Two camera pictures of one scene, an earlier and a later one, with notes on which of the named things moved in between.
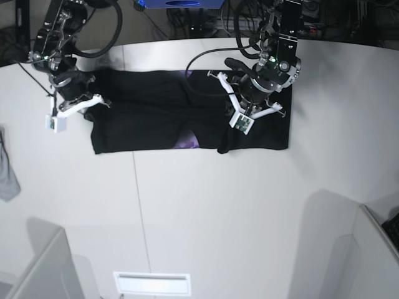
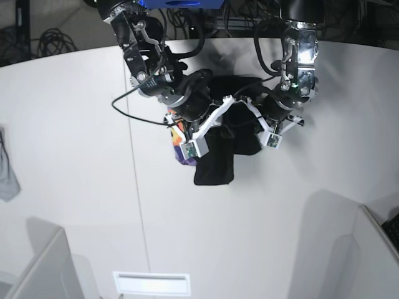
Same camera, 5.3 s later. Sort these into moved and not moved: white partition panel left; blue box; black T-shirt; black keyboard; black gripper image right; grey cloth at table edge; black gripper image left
Moved: black gripper image right; black T-shirt; black gripper image left
Not moved: blue box; grey cloth at table edge; black keyboard; white partition panel left
